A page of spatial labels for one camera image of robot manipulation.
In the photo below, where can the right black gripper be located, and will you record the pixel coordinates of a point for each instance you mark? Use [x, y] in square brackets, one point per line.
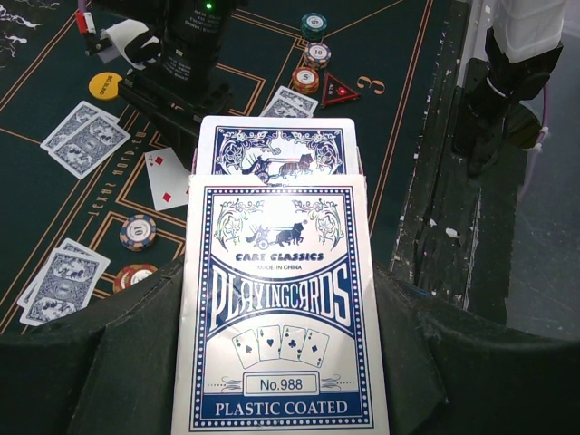
[177, 86]

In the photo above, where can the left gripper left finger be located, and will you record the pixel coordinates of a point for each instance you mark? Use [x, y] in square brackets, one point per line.
[107, 369]

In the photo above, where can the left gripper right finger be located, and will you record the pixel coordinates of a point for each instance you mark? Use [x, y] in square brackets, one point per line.
[448, 371]

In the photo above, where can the blue card leaving deck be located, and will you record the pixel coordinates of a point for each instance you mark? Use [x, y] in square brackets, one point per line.
[273, 149]

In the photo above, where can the yellow big blind button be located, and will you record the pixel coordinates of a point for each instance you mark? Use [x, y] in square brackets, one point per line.
[104, 86]

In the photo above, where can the four of diamonds card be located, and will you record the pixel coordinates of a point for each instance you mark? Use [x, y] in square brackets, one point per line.
[169, 180]

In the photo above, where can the orange chips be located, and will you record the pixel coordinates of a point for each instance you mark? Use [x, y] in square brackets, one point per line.
[305, 80]
[131, 275]

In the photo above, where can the peach chips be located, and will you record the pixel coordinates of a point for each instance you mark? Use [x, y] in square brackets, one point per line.
[138, 232]
[317, 55]

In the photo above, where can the green chips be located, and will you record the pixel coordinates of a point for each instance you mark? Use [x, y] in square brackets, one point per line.
[313, 27]

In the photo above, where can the red triangular all-in marker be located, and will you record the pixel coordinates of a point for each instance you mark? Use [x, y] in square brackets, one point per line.
[335, 91]

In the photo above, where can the blue white card deck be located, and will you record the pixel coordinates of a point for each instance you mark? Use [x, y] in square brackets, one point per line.
[278, 328]

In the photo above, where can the green poker table mat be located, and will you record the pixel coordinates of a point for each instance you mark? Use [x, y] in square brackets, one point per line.
[386, 50]

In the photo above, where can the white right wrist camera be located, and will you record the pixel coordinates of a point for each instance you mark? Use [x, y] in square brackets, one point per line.
[118, 38]

